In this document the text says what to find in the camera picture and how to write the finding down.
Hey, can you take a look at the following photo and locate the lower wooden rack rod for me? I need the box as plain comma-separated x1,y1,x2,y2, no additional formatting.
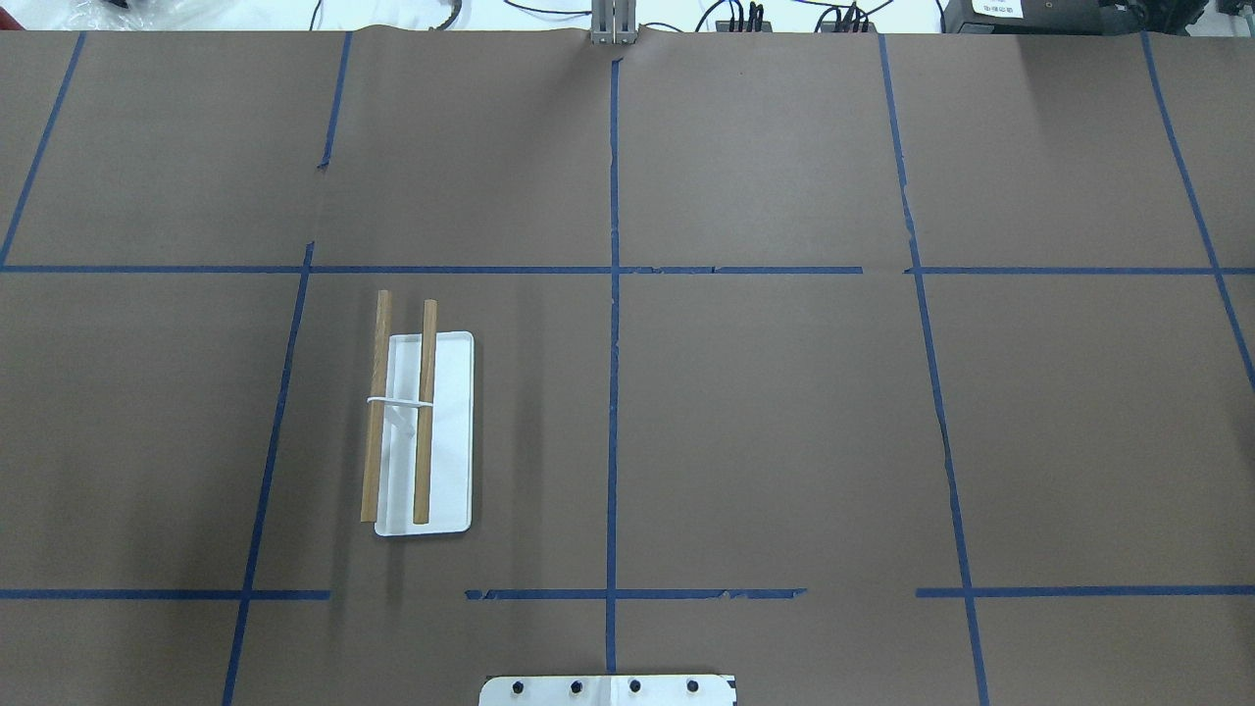
412,298,438,525

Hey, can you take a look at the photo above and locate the wooden rack rod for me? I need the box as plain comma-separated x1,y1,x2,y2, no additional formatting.
412,298,438,525
360,290,393,523

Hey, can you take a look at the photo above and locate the white rack base tray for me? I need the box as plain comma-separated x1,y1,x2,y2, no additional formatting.
374,331,476,537

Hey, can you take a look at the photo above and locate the upper wooden rack rod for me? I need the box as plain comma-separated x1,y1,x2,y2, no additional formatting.
360,290,393,523

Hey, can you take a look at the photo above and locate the black computer box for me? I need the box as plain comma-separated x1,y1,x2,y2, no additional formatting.
941,1,1209,36

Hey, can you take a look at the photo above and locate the white rack centre post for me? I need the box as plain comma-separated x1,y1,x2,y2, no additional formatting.
365,396,433,436

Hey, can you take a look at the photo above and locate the aluminium frame post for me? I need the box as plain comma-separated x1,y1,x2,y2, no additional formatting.
590,0,639,45

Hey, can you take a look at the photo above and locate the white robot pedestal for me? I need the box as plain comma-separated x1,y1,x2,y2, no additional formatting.
477,673,738,705

